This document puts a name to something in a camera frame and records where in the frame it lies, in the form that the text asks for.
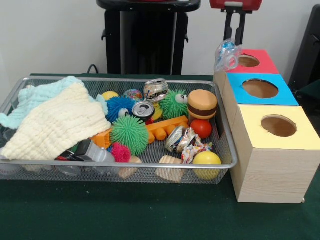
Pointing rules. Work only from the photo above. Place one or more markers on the large yellow ball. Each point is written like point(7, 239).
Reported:
point(207, 165)

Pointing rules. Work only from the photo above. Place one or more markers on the neighbouring green covered table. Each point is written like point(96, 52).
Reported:
point(312, 100)

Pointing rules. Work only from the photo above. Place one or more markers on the wooden box with three holes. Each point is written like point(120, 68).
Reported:
point(275, 175)

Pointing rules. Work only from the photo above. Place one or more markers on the light blue waffle cloth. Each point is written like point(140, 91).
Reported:
point(32, 97)

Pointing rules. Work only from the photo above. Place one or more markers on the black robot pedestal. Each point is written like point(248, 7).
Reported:
point(140, 37)

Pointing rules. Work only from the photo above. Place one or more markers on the black soda can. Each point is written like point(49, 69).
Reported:
point(143, 110)

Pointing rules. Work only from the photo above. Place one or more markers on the crushed clear plastic bottle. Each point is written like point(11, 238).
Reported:
point(226, 56)

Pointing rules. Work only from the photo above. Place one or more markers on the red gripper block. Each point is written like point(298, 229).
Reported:
point(252, 3)

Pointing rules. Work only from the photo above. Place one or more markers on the toy burger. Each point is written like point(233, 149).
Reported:
point(202, 105)

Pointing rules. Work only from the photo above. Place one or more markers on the plain green spiky ball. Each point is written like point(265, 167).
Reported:
point(130, 135)

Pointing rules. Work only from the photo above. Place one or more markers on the dark green table cloth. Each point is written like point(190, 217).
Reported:
point(125, 212)

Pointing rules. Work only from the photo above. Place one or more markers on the green spiky ball with eyes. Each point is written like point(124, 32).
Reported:
point(172, 106)

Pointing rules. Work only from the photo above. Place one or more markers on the blue spiky ball with eyes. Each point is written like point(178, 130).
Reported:
point(117, 107)

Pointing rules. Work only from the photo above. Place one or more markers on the cream waffle cloth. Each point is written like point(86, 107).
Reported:
point(55, 125)

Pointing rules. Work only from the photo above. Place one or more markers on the black chair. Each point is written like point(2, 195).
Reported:
point(310, 50)

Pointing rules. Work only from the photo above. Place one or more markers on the red tomato ball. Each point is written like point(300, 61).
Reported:
point(201, 128)

